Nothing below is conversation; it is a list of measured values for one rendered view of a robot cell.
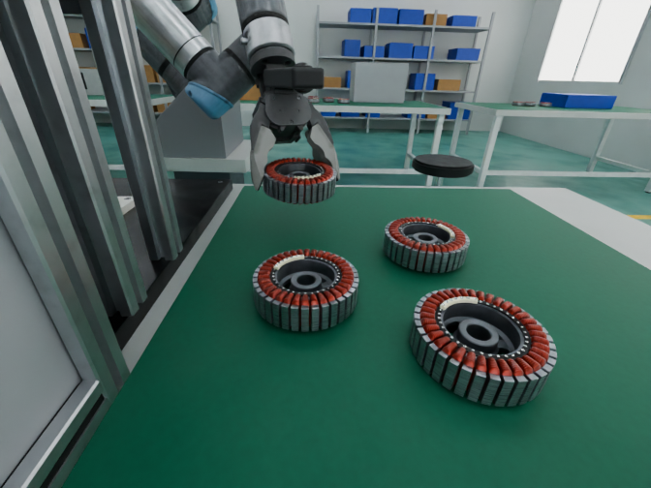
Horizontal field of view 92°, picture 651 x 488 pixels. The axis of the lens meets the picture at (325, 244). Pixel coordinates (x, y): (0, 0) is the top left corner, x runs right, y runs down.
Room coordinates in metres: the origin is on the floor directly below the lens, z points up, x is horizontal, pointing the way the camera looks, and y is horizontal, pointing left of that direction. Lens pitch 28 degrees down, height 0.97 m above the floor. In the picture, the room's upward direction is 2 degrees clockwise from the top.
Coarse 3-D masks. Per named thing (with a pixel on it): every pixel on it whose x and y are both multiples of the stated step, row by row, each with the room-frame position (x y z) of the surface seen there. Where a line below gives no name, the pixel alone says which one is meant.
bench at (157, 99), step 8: (88, 96) 3.12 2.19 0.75; (96, 96) 3.14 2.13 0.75; (104, 96) 3.17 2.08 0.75; (152, 96) 3.35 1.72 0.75; (160, 96) 3.38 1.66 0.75; (168, 96) 3.41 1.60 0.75; (96, 104) 2.80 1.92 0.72; (104, 104) 2.80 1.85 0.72; (152, 104) 2.99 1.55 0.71; (160, 104) 3.15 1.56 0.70; (112, 168) 2.84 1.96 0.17; (120, 168) 2.84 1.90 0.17
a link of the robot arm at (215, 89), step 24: (144, 0) 0.64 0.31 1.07; (168, 0) 0.66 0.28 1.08; (144, 24) 0.64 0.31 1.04; (168, 24) 0.63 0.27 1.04; (192, 24) 0.67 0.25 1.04; (168, 48) 0.63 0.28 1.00; (192, 48) 0.63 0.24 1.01; (192, 72) 0.63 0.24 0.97; (216, 72) 0.63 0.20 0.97; (240, 72) 0.64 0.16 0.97; (192, 96) 0.61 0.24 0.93; (216, 96) 0.62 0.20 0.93; (240, 96) 0.66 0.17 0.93
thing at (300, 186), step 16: (288, 160) 0.51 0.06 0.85; (304, 160) 0.51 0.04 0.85; (272, 176) 0.44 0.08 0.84; (288, 176) 0.44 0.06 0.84; (304, 176) 0.44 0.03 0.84; (320, 176) 0.44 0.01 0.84; (272, 192) 0.43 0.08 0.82; (288, 192) 0.42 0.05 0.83; (304, 192) 0.43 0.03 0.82; (320, 192) 0.43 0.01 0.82
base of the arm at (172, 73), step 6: (168, 60) 1.02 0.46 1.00; (162, 66) 1.02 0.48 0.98; (168, 66) 1.02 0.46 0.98; (162, 72) 1.03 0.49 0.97; (168, 72) 1.02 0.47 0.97; (174, 72) 1.02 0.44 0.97; (168, 78) 1.03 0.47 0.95; (174, 78) 1.01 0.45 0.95; (180, 78) 1.01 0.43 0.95; (168, 84) 1.05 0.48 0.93; (174, 84) 1.02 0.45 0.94; (180, 84) 1.01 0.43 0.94; (186, 84) 1.00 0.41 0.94; (174, 90) 1.02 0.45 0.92; (180, 90) 1.01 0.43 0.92; (174, 96) 1.05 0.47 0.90
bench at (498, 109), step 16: (496, 112) 2.98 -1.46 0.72; (512, 112) 2.99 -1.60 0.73; (528, 112) 3.00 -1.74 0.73; (544, 112) 3.00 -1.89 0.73; (560, 112) 3.01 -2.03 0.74; (576, 112) 3.02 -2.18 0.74; (592, 112) 3.03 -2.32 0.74; (608, 112) 3.03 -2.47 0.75; (624, 112) 3.06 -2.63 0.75; (640, 112) 3.09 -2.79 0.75; (496, 128) 3.02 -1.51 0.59; (608, 128) 3.89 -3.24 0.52; (592, 160) 3.91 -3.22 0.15; (608, 160) 3.70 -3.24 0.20; (480, 176) 3.02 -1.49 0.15; (592, 176) 3.08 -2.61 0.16; (608, 176) 3.09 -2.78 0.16; (624, 176) 3.10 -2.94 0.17; (640, 176) 3.11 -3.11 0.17
